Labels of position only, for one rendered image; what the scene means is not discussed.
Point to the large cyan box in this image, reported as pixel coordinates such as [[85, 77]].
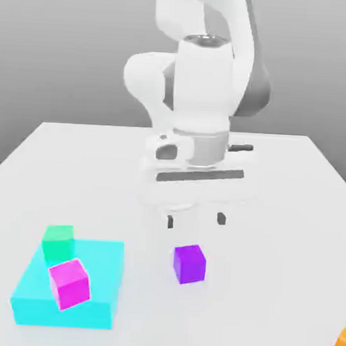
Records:
[[105, 272]]

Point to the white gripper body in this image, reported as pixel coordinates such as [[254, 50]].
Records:
[[200, 175]]

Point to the small green cube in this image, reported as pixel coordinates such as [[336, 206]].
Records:
[[58, 242]]

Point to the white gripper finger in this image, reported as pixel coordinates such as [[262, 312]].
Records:
[[221, 218], [170, 222]]

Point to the small purple cube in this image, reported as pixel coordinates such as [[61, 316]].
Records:
[[189, 265]]

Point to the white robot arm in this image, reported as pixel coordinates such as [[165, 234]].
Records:
[[203, 83]]

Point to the small magenta cube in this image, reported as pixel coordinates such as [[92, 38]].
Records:
[[70, 284]]

